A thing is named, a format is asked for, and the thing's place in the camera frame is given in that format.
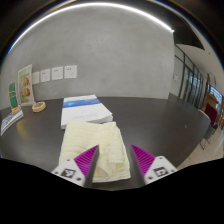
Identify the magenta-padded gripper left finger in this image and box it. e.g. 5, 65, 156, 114
51, 144, 101, 188

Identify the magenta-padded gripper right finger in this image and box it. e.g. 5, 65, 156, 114
129, 143, 178, 188

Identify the cream folded towel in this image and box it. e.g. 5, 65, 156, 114
58, 120, 131, 183

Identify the white and blue book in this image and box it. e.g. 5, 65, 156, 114
60, 94, 114, 130

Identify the grey magazine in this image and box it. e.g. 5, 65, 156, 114
0, 109, 25, 136

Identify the black-framed glass partition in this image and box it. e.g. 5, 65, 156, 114
168, 44, 205, 109

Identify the small card on wooden base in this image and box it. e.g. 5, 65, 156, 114
8, 81, 22, 115

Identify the large menu card stand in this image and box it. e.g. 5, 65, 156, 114
17, 64, 36, 107

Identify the ceiling light strip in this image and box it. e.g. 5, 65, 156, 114
6, 2, 175, 56

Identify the white wall socket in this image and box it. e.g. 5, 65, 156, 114
39, 68, 51, 83
51, 66, 64, 81
32, 71, 41, 85
63, 64, 78, 80

